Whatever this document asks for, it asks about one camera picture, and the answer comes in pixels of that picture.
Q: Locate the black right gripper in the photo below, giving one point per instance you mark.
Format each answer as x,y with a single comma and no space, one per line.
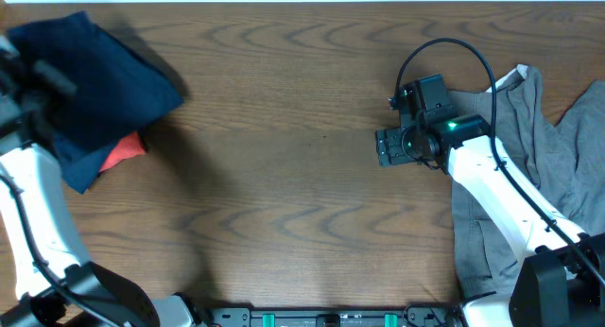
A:
389,138

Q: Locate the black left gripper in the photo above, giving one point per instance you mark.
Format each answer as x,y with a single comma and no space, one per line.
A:
53,81

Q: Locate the navy blue shorts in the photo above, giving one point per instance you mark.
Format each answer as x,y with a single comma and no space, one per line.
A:
117,90
81,161

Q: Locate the grey shorts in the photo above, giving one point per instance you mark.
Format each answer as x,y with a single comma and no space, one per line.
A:
565,162

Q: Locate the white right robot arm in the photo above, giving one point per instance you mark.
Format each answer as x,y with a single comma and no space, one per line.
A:
561,281

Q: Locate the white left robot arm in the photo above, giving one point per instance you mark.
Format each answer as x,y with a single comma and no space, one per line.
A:
57,282

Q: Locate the folded navy blue shorts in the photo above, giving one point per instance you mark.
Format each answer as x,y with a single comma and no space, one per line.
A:
81,161

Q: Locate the orange red folded garment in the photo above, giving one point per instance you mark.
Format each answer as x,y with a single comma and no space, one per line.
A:
127,148

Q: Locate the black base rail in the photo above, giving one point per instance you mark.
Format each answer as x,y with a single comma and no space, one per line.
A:
415,315

